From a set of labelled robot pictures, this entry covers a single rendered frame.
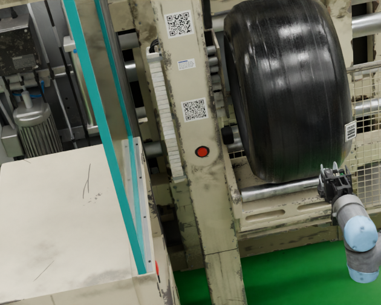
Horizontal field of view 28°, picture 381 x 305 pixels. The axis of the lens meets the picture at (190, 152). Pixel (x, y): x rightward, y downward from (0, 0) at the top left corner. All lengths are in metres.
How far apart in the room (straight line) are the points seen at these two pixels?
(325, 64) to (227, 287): 1.01
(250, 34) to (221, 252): 0.85
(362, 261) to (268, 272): 1.55
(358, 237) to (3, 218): 0.89
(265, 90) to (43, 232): 0.72
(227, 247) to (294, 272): 0.82
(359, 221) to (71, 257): 0.69
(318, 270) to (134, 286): 1.78
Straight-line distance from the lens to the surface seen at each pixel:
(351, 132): 2.23
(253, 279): 3.42
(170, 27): 2.16
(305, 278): 3.41
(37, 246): 1.88
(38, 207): 2.00
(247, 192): 2.43
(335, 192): 1.98
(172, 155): 2.40
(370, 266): 1.95
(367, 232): 1.85
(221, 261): 2.70
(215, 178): 2.46
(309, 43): 2.16
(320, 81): 2.14
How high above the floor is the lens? 2.47
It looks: 36 degrees down
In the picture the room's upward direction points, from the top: 11 degrees counter-clockwise
